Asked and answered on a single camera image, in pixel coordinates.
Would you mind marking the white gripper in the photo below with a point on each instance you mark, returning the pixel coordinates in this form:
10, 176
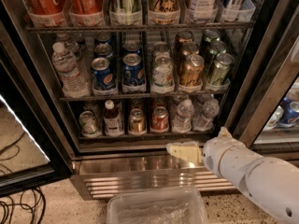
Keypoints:
215, 154

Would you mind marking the shelf water bottle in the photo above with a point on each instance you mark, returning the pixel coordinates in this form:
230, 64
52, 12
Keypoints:
204, 120
182, 122

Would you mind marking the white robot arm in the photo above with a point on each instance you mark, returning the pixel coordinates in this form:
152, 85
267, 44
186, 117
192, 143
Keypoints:
270, 183

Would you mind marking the red soda can bottom shelf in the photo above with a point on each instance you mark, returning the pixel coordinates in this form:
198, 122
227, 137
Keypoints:
159, 120

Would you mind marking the gold soda can bottom shelf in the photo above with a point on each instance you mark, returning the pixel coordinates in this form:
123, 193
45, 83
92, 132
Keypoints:
137, 125

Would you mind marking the brown tea bottle white cap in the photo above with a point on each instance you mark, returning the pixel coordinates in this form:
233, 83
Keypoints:
112, 119

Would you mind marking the blue Pepsi can right fridge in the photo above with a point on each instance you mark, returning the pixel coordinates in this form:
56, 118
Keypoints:
290, 114

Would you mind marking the silver green can bottom shelf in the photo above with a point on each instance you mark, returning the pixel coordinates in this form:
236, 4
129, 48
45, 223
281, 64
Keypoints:
89, 124

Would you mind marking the steel fridge vent grille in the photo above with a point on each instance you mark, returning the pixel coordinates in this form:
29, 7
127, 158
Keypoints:
106, 178

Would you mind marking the large water bottle middle shelf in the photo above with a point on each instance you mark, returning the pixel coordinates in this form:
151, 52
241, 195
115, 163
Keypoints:
65, 63

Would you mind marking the gold LaCroix can top shelf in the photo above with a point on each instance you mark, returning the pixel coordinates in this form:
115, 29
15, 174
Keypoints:
163, 12

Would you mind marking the green striped can top shelf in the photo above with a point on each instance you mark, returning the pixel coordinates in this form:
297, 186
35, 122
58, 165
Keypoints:
125, 12

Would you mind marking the open glass fridge door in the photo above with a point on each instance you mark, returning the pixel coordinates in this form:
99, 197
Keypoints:
19, 100

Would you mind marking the clear plastic bin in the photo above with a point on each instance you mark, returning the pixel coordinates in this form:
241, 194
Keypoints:
158, 206

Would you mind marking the copper soda can front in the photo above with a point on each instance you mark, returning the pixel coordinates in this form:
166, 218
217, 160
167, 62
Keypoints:
191, 74

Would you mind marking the white green soda can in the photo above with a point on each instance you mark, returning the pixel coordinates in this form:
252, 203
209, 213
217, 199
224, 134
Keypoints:
162, 80

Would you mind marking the green soda can front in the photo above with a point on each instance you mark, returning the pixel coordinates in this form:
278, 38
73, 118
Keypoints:
218, 71

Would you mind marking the blue Pepsi can front right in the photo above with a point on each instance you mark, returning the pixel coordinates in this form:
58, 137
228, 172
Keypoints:
133, 73

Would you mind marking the blue pepsi can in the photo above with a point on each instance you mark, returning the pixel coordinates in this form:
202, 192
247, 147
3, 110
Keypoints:
133, 73
104, 82

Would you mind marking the blue Pepsi can front left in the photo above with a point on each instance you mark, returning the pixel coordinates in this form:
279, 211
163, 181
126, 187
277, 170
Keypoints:
104, 82

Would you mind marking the red Coca-Cola can right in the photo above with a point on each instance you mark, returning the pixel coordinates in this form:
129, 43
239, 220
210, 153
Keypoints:
87, 12

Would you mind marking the red coca-cola can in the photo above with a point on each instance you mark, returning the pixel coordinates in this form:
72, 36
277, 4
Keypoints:
87, 12
47, 13

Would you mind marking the red Coca-Cola can left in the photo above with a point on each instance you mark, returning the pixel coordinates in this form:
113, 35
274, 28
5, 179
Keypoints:
47, 13

